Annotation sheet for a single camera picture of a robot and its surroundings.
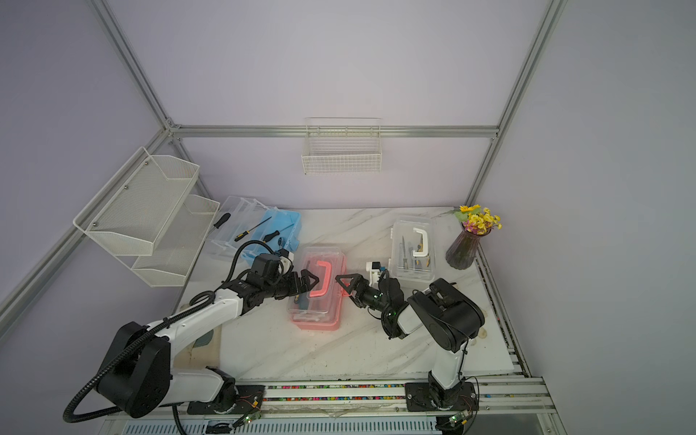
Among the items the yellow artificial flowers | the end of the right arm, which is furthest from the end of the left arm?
the yellow artificial flowers

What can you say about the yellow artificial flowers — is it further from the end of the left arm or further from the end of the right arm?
the end of the left arm

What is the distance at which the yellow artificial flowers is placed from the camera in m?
0.86

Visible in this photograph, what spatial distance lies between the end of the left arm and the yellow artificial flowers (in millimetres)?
545

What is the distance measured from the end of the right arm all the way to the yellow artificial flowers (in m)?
0.33

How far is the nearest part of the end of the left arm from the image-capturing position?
632mm

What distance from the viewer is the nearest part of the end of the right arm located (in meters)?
0.73
